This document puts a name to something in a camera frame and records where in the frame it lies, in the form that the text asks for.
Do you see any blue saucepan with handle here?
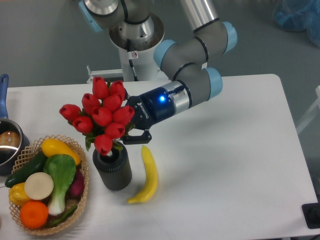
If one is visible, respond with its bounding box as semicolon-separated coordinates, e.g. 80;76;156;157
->
0;74;30;176

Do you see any yellow squash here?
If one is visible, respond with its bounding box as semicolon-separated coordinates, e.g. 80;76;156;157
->
41;138;81;166

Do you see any dark grey ribbed vase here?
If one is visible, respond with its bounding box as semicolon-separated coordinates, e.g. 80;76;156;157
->
92;142;132;191

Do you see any black device at table edge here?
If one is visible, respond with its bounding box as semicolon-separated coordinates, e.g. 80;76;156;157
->
302;202;320;229

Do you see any orange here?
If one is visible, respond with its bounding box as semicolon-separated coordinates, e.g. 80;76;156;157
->
19;200;49;229

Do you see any dark green cucumber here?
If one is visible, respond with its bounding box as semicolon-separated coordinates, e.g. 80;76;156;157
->
4;150;48;188

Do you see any yellow banana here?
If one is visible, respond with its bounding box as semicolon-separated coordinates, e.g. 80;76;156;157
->
126;145;158;204

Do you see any red tulip bouquet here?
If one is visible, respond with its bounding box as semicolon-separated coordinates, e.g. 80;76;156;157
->
59;76;135;156

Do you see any round white radish slice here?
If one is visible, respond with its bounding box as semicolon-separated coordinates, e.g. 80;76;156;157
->
24;172;54;200

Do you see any white frame at right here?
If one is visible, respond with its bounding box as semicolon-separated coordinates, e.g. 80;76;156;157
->
295;85;320;135

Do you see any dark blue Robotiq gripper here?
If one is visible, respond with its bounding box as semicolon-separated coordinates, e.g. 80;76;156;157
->
120;87;176;145

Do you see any yellow bell pepper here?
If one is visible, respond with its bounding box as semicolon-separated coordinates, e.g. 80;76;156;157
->
9;182;32;207

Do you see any blue plastic bag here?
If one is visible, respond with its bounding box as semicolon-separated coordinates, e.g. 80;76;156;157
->
272;0;320;47

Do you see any green chili pepper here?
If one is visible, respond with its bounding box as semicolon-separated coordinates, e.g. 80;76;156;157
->
45;204;78;228

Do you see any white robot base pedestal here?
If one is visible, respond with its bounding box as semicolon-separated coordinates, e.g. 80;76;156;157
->
87;13;165;83

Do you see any woven wicker basket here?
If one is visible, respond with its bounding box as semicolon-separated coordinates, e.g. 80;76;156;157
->
9;134;89;236

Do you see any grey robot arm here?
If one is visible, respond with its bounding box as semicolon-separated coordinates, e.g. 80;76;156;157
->
78;0;238;145

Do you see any green bok choy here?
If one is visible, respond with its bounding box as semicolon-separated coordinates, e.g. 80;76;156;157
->
43;154;76;216

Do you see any purple sweet potato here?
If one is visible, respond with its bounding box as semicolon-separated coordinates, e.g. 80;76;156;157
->
69;168;85;198

